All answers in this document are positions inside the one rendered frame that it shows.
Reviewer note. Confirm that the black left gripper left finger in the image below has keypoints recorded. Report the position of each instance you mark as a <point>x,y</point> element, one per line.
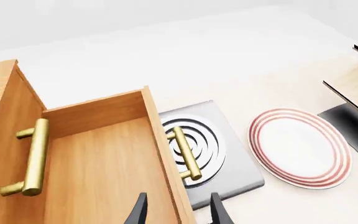
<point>139,211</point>

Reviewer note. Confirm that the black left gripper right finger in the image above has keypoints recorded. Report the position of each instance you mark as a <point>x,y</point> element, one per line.
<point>217,212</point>

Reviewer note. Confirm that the wooden cabinet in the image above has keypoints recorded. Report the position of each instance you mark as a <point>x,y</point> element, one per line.
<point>26,88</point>

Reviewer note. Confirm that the flat stove plate with rings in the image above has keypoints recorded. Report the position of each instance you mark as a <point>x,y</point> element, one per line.
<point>238,170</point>

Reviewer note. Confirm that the white plate with red rings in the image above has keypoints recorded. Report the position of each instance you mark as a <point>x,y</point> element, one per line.
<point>300,149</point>

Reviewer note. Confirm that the pale wooden slat rack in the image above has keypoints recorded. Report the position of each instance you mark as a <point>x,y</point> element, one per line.
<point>357,91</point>

